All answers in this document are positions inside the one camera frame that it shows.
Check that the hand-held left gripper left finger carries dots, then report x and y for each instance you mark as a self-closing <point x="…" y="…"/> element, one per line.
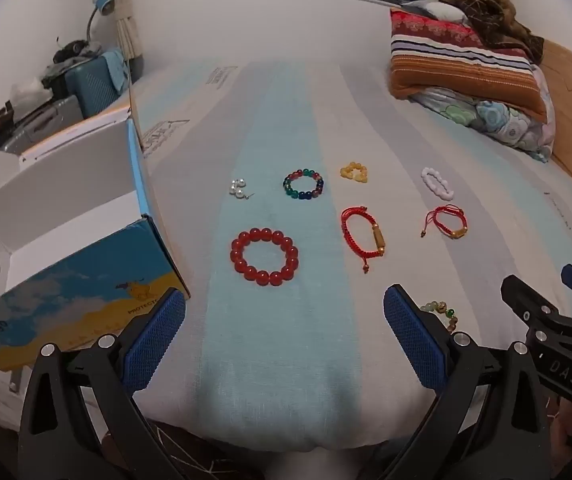
<point x="158" y="340"/>

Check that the striped bedsheet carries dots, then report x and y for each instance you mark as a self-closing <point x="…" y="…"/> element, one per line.
<point x="286" y="340"/>

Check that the white pearl earrings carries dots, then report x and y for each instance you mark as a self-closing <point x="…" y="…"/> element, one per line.
<point x="237" y="188"/>

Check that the teal suitcase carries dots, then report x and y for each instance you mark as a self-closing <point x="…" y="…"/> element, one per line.
<point x="91" y="90"/>

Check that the striped pillow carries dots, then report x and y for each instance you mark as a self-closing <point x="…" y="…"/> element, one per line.
<point x="465" y="70"/>

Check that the white cloth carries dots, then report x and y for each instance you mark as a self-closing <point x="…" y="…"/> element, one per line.
<point x="445" y="10"/>

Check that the black bag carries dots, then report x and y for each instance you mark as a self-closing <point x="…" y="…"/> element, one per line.
<point x="73" y="49"/>

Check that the blue desk lamp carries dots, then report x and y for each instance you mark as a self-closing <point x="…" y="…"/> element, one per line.
<point x="103" y="5"/>

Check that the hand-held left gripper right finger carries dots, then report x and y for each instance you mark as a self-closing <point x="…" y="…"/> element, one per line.
<point x="413" y="342"/>

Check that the blue and yellow cardboard box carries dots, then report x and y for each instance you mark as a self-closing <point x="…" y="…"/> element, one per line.
<point x="66" y="280"/>

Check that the light blue cloth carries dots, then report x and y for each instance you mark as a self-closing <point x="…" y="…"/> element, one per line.
<point x="116" y="70"/>

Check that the beige curtain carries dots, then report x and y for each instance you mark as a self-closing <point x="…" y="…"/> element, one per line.
<point x="123" y="5"/>

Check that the brown fur garment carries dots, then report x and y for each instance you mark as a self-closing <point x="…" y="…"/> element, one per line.
<point x="495" y="15"/>

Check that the grey suitcase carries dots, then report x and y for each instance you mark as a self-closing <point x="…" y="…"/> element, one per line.
<point x="41" y="122"/>

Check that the floral quilt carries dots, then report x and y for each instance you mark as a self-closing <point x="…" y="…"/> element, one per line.
<point x="505" y="120"/>

